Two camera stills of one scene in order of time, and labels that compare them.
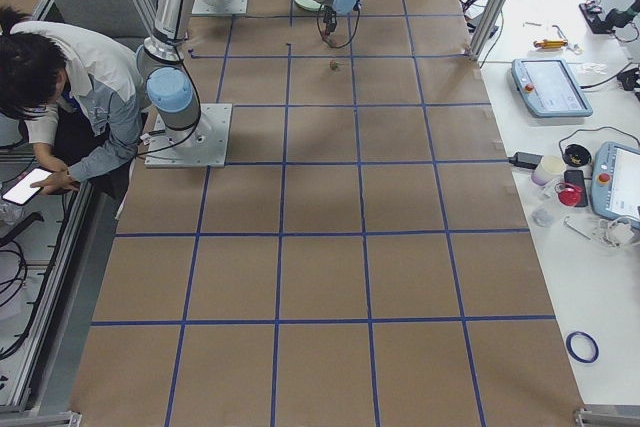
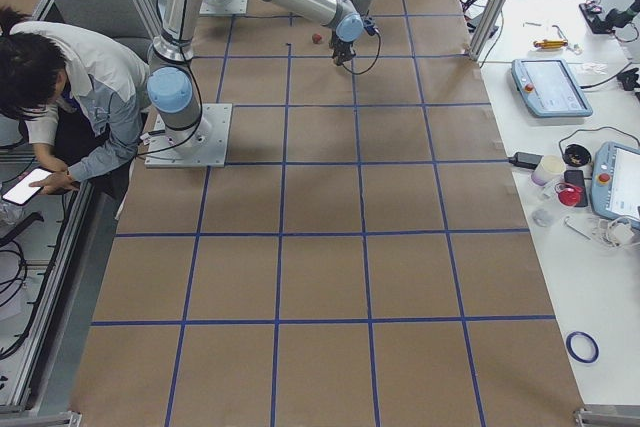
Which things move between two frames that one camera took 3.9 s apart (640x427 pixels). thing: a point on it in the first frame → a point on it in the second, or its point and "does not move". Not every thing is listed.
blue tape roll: (571, 350) does not move
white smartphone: (22, 191) does not move
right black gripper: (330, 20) → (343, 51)
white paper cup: (548, 170) does not move
